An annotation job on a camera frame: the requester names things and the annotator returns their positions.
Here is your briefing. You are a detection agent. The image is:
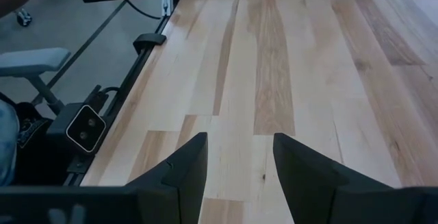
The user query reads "person's leg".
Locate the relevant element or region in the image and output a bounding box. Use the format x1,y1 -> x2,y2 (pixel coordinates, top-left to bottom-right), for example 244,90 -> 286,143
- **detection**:
0,99 -> 21,188

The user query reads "black camera cable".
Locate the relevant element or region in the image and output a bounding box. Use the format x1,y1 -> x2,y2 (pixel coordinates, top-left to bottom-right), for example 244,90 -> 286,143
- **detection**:
91,85 -> 120,115

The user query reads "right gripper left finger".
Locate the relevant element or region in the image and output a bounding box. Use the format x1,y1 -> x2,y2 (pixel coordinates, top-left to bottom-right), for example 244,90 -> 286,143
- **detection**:
125,132 -> 209,224

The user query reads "black table edge clamp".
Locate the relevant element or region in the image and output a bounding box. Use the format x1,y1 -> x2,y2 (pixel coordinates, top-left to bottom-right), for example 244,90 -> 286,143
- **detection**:
132,33 -> 168,54

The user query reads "chair caster wheel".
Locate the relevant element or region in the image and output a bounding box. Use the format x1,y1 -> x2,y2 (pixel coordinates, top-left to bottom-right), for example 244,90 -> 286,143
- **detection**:
15,8 -> 34,27

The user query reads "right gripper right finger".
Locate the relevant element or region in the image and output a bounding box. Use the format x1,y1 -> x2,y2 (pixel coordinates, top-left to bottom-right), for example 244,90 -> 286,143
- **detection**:
272,133 -> 394,224

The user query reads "black table-level camera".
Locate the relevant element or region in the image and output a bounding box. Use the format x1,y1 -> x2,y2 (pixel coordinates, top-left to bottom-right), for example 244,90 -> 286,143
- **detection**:
46,102 -> 107,156

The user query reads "office chair with grey armrests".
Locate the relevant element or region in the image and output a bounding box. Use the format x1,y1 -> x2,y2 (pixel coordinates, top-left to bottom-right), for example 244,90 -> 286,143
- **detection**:
0,47 -> 72,115

